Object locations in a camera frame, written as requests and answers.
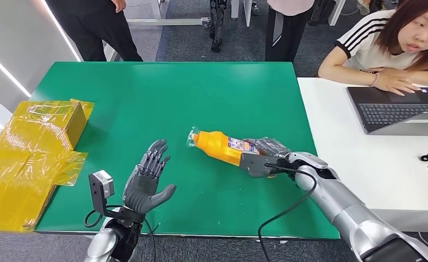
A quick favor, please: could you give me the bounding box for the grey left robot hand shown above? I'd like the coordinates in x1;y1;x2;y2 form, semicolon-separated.
122;139;177;215

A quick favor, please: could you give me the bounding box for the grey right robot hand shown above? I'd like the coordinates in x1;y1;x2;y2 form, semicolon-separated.
243;136;293;162

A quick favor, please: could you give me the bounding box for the orange plastic bottle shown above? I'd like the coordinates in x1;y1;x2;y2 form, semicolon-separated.
186;126;277;178

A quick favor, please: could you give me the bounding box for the standing person in pink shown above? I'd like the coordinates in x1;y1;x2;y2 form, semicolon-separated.
264;0;318;63

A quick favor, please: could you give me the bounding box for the yellow taped cardboard box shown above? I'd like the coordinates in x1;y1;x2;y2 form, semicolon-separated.
0;99;94;232

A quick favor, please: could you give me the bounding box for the dark grey laptop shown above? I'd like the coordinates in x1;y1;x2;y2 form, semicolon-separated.
346;86;428;136

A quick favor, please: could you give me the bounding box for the background humanoid robot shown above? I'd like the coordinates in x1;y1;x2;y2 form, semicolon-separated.
208;0;227;53

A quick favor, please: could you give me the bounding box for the white furniture leg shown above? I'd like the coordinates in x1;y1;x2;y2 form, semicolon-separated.
328;0;347;27
230;0;253;28

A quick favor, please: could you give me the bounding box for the seated person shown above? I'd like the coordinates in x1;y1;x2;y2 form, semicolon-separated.
317;0;428;97

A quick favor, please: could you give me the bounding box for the standing person in black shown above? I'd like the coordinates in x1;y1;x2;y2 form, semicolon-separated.
44;0;144;62

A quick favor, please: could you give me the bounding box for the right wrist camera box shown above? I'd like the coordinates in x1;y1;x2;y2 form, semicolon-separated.
239;152;281;178

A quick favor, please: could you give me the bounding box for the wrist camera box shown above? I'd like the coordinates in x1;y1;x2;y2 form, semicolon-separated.
88;170;115;216
239;152;281;178

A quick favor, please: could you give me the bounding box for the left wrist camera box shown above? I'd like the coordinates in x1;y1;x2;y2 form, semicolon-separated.
88;170;115;216

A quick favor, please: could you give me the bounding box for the thin black cable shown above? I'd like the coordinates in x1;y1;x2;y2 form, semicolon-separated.
142;216;161;262

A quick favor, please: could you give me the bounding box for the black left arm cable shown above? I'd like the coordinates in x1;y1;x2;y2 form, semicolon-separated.
84;205;123;229

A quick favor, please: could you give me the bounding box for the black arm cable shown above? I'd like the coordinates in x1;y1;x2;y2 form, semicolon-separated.
84;205;123;229
257;163;318;262

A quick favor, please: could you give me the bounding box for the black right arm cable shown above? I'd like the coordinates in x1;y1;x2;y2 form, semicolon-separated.
257;163;318;262

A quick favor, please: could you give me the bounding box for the white table frame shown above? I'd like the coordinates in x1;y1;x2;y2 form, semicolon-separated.
125;0;212;29

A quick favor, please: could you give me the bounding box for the wall light strip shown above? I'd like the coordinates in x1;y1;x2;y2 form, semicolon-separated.
0;45;32;98
40;0;81;63

